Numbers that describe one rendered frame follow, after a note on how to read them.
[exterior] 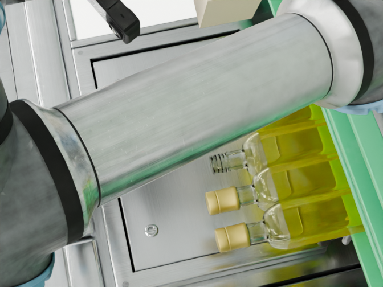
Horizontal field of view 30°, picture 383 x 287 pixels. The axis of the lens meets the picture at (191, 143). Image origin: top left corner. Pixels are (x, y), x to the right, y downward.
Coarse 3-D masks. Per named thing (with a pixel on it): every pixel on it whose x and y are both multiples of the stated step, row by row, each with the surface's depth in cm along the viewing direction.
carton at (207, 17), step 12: (204, 0) 90; (216, 0) 88; (228, 0) 89; (240, 0) 90; (252, 0) 91; (204, 12) 92; (216, 12) 93; (228, 12) 94; (240, 12) 95; (252, 12) 97; (204, 24) 98; (216, 24) 99
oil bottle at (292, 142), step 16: (272, 128) 106; (288, 128) 105; (304, 128) 105; (320, 128) 105; (256, 144) 104; (272, 144) 104; (288, 144) 104; (304, 144) 104; (320, 144) 104; (256, 160) 103; (272, 160) 103; (288, 160) 104
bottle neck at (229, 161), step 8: (232, 152) 106; (240, 152) 105; (216, 160) 105; (224, 160) 105; (232, 160) 105; (240, 160) 105; (216, 168) 105; (224, 168) 105; (232, 168) 105; (240, 168) 106
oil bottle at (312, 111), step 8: (312, 104) 107; (296, 112) 107; (304, 112) 107; (312, 112) 107; (320, 112) 107; (280, 120) 106; (288, 120) 106; (296, 120) 107; (304, 120) 107; (264, 128) 106
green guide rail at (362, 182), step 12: (336, 120) 102; (348, 120) 102; (336, 132) 101; (348, 132) 101; (348, 144) 100; (348, 156) 99; (360, 156) 99; (348, 168) 99; (360, 168) 99; (360, 180) 98; (360, 192) 97; (372, 192) 97; (372, 204) 96; (372, 216) 95; (372, 228) 95
